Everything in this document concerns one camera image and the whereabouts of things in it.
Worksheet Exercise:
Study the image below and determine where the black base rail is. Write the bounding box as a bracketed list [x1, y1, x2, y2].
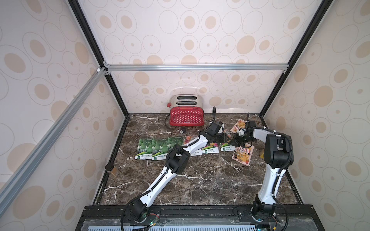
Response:
[76, 205, 324, 231]

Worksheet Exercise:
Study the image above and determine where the left diagonal aluminium rail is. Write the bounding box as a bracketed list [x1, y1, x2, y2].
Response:
[1, 67, 107, 216]

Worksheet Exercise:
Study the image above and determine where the brown bottle black cap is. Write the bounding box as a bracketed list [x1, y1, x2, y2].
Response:
[105, 163, 119, 178]

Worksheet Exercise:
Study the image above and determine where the flower seed packet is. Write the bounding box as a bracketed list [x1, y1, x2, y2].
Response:
[201, 143, 219, 154]
[220, 133, 236, 152]
[184, 136, 207, 156]

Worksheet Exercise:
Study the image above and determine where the horizontal aluminium rail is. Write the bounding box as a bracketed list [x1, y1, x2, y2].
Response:
[106, 63, 289, 72]

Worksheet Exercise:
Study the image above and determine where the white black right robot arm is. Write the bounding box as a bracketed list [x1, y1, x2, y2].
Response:
[231, 119, 294, 231]

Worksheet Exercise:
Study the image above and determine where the red polka dot toaster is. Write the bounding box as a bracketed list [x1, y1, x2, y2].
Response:
[168, 94, 204, 127]

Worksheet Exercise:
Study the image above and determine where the black toaster cable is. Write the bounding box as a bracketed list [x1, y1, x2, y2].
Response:
[164, 114, 187, 135]

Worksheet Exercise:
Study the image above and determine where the orange striped seed packet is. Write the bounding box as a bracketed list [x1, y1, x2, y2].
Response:
[230, 119, 246, 133]
[232, 145, 254, 166]

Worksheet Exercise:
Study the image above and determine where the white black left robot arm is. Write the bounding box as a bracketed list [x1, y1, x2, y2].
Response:
[120, 107, 224, 231]

